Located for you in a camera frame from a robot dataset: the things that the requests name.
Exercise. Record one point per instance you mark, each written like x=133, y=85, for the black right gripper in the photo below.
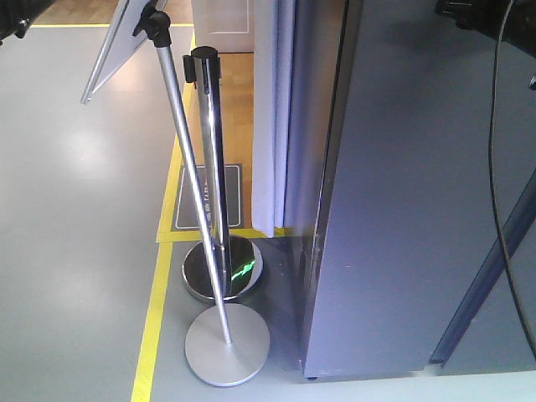
x=486, y=18

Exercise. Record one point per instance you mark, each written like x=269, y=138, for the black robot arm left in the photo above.
x=17, y=16

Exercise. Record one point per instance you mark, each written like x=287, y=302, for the open white fridge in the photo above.
x=388, y=192

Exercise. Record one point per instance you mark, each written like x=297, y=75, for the grey curtain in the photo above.
x=273, y=55

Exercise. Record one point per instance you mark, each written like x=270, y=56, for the yellow floor tape line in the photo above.
x=146, y=363

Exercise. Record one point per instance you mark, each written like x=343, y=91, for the chrome stanchion post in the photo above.
x=238, y=261

